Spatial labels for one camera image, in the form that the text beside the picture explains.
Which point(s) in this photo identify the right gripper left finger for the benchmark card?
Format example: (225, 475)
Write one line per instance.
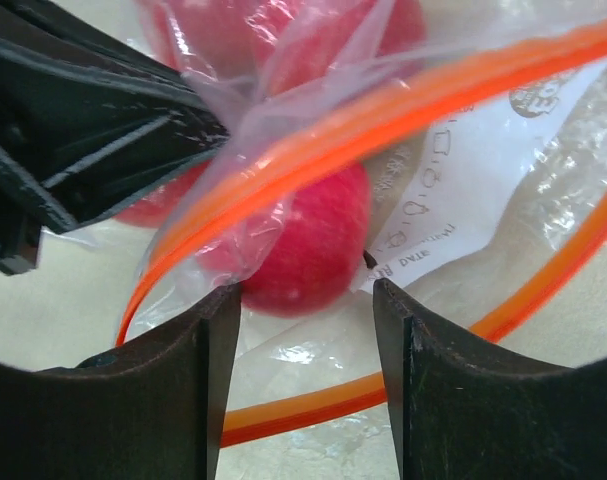
(151, 409)

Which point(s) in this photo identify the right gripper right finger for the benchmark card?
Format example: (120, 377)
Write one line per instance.
(461, 407)

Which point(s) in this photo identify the fake red apple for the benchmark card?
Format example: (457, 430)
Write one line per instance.
(299, 256)

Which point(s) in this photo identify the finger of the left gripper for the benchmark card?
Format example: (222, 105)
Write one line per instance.
(78, 108)
(63, 190)

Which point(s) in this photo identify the clear zip bag red apples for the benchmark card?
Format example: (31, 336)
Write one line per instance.
(484, 215)

